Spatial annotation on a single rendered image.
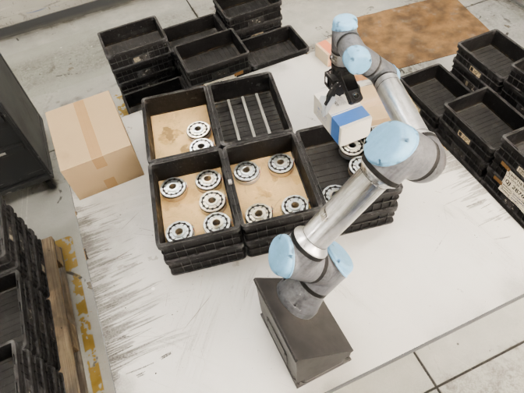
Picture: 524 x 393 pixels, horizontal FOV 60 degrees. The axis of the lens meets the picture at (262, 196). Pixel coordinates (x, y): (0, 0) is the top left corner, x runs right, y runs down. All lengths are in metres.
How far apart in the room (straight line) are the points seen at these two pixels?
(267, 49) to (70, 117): 1.51
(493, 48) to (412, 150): 2.33
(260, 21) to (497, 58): 1.53
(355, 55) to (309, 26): 2.77
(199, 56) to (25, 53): 1.97
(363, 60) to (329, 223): 0.48
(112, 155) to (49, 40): 2.75
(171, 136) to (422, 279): 1.19
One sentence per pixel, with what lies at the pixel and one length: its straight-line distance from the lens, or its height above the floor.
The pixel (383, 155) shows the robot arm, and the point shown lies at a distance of 1.10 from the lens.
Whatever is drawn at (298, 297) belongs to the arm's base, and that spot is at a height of 0.97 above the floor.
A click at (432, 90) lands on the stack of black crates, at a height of 0.27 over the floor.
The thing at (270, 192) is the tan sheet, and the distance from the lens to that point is 1.80.
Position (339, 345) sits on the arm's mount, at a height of 0.84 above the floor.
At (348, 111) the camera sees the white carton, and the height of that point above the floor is 1.14.
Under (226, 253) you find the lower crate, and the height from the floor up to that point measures 0.78.
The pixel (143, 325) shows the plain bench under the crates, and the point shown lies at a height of 0.70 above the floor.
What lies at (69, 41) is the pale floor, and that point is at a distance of 4.55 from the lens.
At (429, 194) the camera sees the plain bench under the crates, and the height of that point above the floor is 0.70.
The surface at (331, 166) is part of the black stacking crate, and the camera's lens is 1.88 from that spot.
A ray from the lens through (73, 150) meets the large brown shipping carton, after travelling 2.09.
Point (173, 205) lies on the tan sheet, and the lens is 1.83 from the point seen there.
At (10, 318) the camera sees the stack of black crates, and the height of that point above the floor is 0.38.
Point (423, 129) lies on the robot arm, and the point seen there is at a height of 1.36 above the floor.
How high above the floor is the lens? 2.26
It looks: 53 degrees down
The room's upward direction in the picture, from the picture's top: 8 degrees counter-clockwise
